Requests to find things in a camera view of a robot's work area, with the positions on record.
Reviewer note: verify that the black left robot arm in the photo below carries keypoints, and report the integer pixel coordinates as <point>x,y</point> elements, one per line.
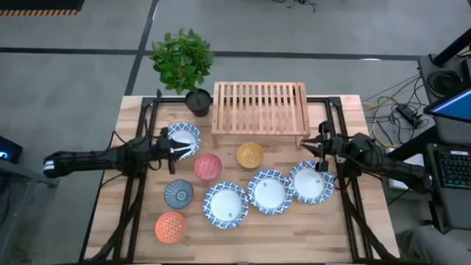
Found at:
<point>92,160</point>

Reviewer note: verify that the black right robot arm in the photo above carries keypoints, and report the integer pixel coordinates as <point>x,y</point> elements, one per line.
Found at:
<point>386,165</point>

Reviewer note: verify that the person's leg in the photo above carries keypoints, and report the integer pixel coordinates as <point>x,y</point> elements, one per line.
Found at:
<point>430,246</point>

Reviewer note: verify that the black aluminium table frame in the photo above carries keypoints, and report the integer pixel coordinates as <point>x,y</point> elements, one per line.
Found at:
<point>333,101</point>

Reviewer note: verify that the white power strip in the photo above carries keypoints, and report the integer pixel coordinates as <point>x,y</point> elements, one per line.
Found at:
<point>414,160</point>

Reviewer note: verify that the navy inside red outside bowl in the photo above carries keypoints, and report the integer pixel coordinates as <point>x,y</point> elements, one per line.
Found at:
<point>179,194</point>

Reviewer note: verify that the black power adapter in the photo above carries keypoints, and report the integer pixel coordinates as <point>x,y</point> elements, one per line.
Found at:
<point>408,115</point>

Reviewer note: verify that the red inside striped outside bowl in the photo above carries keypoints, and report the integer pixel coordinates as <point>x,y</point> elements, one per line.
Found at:
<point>208,166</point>

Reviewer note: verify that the green plant in black pot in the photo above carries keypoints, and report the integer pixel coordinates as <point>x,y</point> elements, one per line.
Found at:
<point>182,62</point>

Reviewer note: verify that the orange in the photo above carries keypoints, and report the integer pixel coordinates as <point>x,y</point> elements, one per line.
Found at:
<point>170,227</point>

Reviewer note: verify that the black workstation desk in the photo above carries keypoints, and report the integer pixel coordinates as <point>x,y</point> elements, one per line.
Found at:
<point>452,210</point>

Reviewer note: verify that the grey metal stand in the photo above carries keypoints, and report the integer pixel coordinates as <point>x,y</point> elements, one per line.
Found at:
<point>22,176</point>

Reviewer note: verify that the laptop with blue screen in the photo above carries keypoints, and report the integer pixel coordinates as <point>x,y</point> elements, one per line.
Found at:
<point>452,106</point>

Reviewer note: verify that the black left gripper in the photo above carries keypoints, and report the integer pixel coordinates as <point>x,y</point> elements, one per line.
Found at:
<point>165,149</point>

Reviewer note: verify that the yellow inside blue outside bowl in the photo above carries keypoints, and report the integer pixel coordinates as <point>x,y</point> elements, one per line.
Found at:
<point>250,155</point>

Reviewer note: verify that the black keyboard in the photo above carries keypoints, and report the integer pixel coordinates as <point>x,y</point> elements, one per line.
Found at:
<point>456,169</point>

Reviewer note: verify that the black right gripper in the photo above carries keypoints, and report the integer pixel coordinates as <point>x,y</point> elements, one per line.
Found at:
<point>336,147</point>

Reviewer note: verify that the slatted wooden shelf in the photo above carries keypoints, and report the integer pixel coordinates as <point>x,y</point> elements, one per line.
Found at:
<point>261,131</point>

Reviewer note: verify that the black mat hazard-striped edge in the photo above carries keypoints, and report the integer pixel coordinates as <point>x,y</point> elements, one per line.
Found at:
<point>37,4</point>

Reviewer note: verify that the black device with blue light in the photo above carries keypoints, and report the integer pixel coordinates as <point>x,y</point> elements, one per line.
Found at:
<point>9,151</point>

